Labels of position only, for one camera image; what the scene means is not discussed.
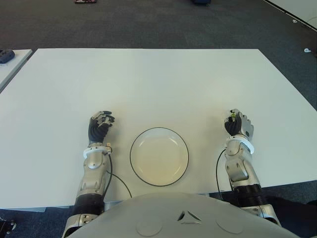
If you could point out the green white toothpaste tube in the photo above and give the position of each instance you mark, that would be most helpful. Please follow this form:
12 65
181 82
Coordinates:
233 114

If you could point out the black robot foot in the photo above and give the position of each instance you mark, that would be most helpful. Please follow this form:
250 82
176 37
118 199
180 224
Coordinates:
6 225

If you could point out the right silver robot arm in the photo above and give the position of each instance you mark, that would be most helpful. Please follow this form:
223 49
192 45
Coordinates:
237 166

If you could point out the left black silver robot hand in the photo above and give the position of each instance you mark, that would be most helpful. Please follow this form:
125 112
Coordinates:
96 130

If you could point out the silver robot torso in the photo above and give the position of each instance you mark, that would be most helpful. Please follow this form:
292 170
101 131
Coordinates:
185 218

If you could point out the red black floor object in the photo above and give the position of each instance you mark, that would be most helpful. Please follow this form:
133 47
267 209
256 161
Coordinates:
85 1

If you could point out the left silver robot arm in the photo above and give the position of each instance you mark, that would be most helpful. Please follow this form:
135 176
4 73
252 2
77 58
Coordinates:
91 161

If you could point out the white plate with black rim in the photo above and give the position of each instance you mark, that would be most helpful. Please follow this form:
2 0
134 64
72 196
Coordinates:
159 156

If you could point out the white side table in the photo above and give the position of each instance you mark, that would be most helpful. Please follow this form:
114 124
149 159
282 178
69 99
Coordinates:
13 68

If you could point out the dark blue controller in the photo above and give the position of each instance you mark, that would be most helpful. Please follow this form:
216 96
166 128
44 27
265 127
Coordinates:
5 55

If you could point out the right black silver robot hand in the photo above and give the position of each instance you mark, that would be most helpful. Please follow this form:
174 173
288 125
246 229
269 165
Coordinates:
244 126

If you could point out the dark blue floor object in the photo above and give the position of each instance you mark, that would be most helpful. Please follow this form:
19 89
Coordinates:
201 1

